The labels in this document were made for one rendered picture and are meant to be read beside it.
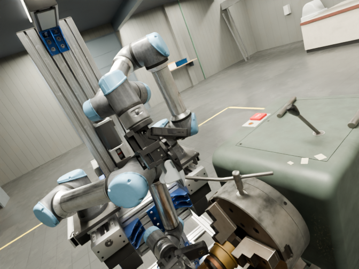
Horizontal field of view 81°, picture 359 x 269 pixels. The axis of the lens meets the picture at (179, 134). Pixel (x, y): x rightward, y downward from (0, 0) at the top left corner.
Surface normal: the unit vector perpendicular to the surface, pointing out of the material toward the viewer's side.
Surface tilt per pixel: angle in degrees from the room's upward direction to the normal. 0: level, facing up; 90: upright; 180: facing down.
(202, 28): 90
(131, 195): 89
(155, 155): 71
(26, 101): 90
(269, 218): 44
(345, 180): 90
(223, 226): 52
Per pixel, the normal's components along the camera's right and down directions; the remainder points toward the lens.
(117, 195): -0.11, 0.40
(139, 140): 0.40, -0.18
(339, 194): 0.54, 0.09
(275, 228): 0.23, -0.42
